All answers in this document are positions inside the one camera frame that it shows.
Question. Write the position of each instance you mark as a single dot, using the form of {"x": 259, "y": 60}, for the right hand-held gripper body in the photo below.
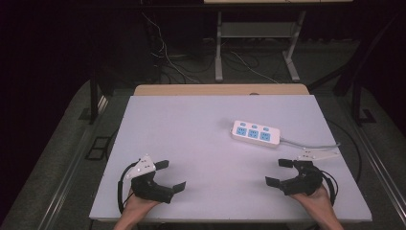
{"x": 306, "y": 182}

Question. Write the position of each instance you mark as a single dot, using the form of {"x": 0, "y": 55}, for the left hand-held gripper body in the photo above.
{"x": 150, "y": 188}

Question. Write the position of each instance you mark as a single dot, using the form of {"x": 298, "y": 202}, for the white power strip blue sockets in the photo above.
{"x": 255, "y": 134}

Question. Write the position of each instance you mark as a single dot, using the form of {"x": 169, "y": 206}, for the person's left hand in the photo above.
{"x": 137, "y": 205}

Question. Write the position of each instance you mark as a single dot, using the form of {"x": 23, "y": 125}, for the person's right hand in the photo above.
{"x": 317, "y": 202}

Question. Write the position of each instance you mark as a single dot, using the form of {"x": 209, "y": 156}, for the black metal stand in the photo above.
{"x": 357, "y": 102}

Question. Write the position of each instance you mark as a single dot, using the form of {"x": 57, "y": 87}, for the grey metal stand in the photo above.
{"x": 219, "y": 48}

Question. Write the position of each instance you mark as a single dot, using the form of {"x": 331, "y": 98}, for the black floor frame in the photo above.
{"x": 98, "y": 148}

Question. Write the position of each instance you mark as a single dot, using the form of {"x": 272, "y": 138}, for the aluminium floor rail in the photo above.
{"x": 381, "y": 169}
{"x": 68, "y": 179}

